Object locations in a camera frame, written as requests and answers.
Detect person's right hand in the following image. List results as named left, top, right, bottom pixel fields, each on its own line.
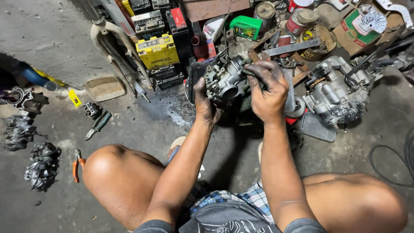
left=243, top=60, right=290, bottom=125

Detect person's left hand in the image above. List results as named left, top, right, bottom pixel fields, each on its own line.
left=193, top=77, right=224, bottom=126

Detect grey metal carburetor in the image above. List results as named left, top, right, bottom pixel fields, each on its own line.
left=204, top=55, right=248, bottom=104

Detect black plastic tray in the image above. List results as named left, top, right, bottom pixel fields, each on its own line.
left=186, top=61, right=211, bottom=106

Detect black low battery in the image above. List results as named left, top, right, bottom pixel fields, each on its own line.
left=150, top=65, right=185, bottom=91

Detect red plastic bottle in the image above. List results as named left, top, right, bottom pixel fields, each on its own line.
left=191, top=34, right=217, bottom=63

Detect yellow motorcycle battery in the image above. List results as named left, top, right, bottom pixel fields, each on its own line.
left=135, top=33, right=180, bottom=70

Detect white plastic pouch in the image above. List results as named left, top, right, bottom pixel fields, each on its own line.
left=202, top=16, right=227, bottom=43

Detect pale sandal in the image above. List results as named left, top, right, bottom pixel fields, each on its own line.
left=168, top=136, right=187, bottom=160

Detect black battery with red top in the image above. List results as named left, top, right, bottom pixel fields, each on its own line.
left=165, top=7, right=189, bottom=35

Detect green oil bottle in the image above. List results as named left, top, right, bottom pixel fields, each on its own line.
left=229, top=16, right=263, bottom=41

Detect black battery with white label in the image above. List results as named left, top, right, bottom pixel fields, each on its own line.
left=132, top=10, right=166, bottom=34

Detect beige shallow tray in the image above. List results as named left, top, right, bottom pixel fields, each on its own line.
left=83, top=76, right=127, bottom=103

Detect red and silver round part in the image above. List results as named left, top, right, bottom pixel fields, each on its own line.
left=284, top=95, right=308, bottom=125

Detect rusty grey tin can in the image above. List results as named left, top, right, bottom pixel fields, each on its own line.
left=254, top=2, right=277, bottom=33

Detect flat grey metal bar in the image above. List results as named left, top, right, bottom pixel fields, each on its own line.
left=261, top=38, right=321, bottom=59

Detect wooden tray with parts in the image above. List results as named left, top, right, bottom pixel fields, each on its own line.
left=247, top=29, right=312, bottom=87

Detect beige motorcycle fork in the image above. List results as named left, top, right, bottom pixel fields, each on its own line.
left=90, top=17, right=153, bottom=103

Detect small black metal part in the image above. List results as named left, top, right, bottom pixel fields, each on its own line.
left=82, top=102, right=104, bottom=120

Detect red and white can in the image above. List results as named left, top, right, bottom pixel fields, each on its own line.
left=285, top=8, right=320, bottom=37

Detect plaid shorts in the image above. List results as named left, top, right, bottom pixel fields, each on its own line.
left=190, top=181, right=276, bottom=224

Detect person's left leg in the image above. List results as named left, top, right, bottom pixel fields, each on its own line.
left=82, top=144, right=166, bottom=231

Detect person's leg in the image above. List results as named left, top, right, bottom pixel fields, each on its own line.
left=82, top=144, right=166, bottom=231
left=302, top=173, right=409, bottom=233

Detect red lidded can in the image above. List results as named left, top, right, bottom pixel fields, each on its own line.
left=287, top=0, right=315, bottom=13

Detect grey printed shirt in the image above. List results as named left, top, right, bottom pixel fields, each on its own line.
left=133, top=202, right=328, bottom=233

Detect round tin with parts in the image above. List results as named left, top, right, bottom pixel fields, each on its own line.
left=297, top=24, right=338, bottom=62

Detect silver motorcycle engine block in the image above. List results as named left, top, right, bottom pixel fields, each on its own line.
left=302, top=56, right=376, bottom=127

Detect cardboard box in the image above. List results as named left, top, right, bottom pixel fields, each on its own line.
left=332, top=0, right=405, bottom=57

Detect blue tube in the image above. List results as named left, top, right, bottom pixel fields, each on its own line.
left=18, top=62, right=59, bottom=92

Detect dark engine cylinder part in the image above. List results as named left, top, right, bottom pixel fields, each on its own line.
left=0, top=86, right=50, bottom=114

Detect dirty carburetor pair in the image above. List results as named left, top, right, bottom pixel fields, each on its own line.
left=24, top=142, right=62, bottom=192

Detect person's right leg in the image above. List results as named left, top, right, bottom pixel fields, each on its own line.
left=302, top=173, right=409, bottom=233

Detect green handled pliers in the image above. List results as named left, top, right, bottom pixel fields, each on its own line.
left=84, top=111, right=112, bottom=142

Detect orange handled pliers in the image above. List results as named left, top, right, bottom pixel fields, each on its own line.
left=72, top=149, right=86, bottom=184

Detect black cable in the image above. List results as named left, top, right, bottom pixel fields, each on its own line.
left=369, top=127, right=414, bottom=188

